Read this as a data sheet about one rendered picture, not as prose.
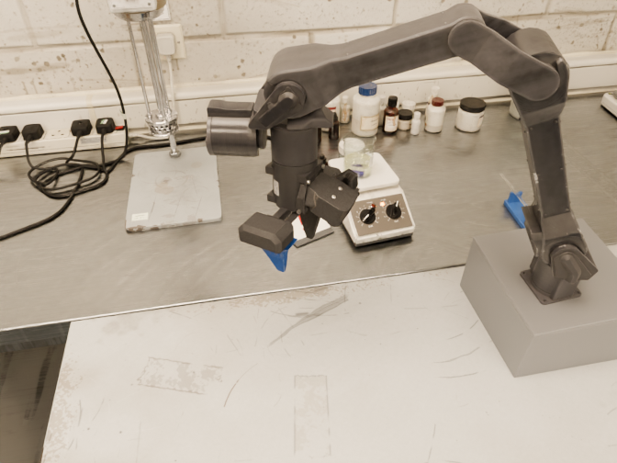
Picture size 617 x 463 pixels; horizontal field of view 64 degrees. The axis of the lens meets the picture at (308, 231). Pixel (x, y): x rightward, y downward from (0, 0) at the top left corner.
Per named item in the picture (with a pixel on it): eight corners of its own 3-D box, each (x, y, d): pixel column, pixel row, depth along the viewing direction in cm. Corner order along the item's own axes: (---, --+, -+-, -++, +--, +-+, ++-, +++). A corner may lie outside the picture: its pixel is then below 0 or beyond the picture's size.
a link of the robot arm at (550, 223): (547, 16, 51) (484, 39, 54) (568, 46, 46) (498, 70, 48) (573, 226, 71) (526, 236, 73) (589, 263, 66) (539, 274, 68)
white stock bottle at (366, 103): (345, 130, 134) (348, 85, 125) (362, 121, 138) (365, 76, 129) (366, 140, 130) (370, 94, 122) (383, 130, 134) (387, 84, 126)
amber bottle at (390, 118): (379, 129, 135) (383, 95, 129) (392, 126, 136) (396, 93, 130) (386, 135, 132) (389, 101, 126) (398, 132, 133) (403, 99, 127)
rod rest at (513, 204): (539, 231, 102) (544, 217, 100) (523, 231, 102) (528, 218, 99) (517, 201, 109) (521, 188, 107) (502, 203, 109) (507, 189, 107)
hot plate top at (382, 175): (400, 185, 101) (401, 181, 100) (345, 194, 98) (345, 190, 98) (377, 154, 110) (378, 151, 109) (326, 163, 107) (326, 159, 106)
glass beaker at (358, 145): (367, 163, 106) (370, 128, 100) (376, 180, 101) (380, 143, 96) (335, 167, 105) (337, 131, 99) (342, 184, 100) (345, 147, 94)
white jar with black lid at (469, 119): (456, 131, 133) (462, 107, 129) (453, 120, 139) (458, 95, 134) (482, 133, 133) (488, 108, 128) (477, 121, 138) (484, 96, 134)
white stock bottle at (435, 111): (445, 129, 134) (451, 100, 129) (432, 135, 132) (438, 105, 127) (432, 123, 137) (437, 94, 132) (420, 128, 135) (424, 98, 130)
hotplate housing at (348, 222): (414, 237, 100) (420, 205, 95) (354, 249, 98) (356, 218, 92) (373, 177, 117) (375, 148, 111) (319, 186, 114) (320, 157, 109)
